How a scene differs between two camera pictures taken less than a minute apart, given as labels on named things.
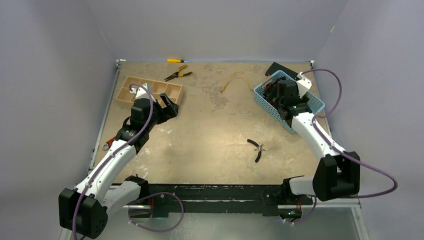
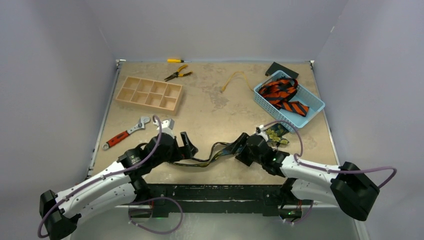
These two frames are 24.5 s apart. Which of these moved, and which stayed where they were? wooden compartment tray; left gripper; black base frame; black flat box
Moved: left gripper
Stayed: wooden compartment tray; black base frame; black flat box
